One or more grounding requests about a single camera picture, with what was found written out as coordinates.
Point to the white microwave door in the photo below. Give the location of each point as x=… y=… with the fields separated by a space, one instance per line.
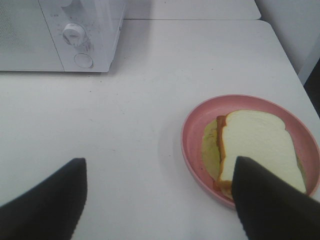
x=25 y=40

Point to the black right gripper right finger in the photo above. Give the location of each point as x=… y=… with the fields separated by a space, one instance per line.
x=271 y=209

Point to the pink round plate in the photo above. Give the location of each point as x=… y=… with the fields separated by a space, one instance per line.
x=193 y=128

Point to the white microwave oven body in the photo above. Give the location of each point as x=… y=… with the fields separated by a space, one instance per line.
x=59 y=35

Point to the white bread sandwich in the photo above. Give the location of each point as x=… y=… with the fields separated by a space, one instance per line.
x=262 y=137

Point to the white adjacent table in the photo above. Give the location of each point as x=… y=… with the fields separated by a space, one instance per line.
x=192 y=10

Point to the white lower timer knob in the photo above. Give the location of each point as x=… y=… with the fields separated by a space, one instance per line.
x=74 y=34

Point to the round white door button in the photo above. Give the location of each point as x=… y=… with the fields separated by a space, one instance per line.
x=83 y=60

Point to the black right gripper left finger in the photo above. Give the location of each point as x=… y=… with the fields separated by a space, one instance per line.
x=50 y=210

